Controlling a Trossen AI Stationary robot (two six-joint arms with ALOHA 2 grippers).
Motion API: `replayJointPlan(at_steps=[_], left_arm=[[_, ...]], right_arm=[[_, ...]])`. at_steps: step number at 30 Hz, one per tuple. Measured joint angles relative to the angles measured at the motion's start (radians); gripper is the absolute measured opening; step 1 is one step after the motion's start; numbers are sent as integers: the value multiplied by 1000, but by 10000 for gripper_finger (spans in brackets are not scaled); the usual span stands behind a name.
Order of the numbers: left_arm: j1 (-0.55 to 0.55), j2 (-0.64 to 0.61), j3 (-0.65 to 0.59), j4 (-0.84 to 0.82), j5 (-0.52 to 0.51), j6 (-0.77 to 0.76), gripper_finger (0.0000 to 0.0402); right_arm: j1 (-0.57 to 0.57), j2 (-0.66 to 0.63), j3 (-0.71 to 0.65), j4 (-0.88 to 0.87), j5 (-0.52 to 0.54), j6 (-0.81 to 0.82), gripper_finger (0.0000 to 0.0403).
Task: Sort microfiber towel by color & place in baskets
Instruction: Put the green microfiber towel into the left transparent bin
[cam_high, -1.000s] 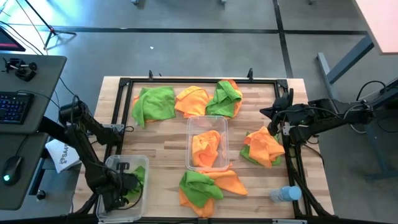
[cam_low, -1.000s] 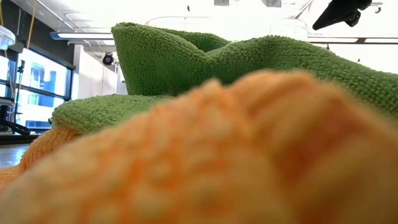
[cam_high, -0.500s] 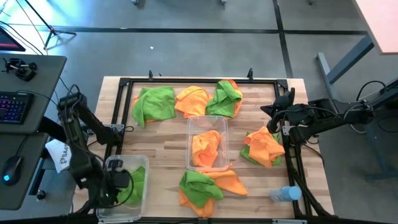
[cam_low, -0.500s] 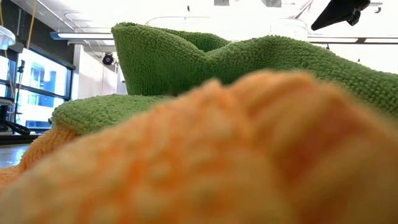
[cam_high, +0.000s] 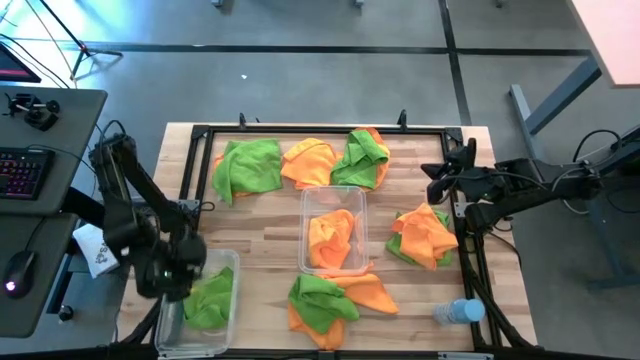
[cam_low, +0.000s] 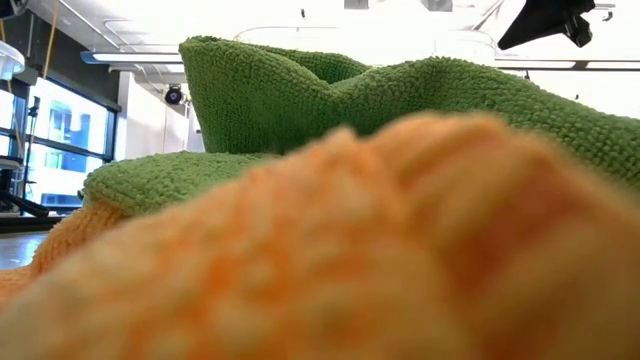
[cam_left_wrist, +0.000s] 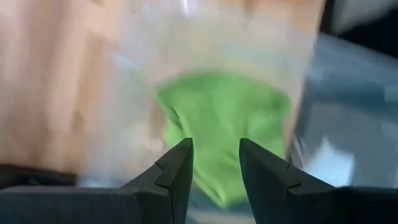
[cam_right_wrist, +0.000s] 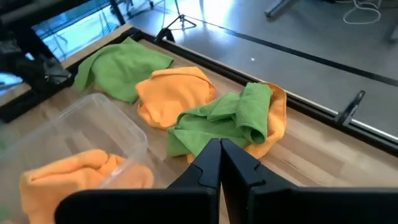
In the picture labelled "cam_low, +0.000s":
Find ceiling light bar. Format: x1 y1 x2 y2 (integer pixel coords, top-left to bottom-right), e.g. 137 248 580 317
79 50 184 66

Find orange microfiber towel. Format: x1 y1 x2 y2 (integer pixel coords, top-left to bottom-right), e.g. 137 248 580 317
0 110 640 360

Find yellow hanging cable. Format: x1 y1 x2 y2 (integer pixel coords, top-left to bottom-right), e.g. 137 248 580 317
42 0 60 80

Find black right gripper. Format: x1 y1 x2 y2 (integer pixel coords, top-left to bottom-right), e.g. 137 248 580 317
497 0 598 51

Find green microfiber towel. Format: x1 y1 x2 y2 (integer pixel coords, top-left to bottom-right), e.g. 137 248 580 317
79 34 640 219

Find black aluminium table frame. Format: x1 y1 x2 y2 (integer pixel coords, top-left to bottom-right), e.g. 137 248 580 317
0 214 65 234

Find black tripod stand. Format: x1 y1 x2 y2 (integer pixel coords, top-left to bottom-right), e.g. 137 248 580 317
0 94 51 218

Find clear plastic basket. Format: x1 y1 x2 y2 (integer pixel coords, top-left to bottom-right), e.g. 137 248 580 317
0 39 27 82

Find black round spotlight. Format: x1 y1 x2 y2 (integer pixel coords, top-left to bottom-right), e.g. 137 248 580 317
163 84 184 106

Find large window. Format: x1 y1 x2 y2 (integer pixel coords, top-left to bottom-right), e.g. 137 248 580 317
0 74 120 211

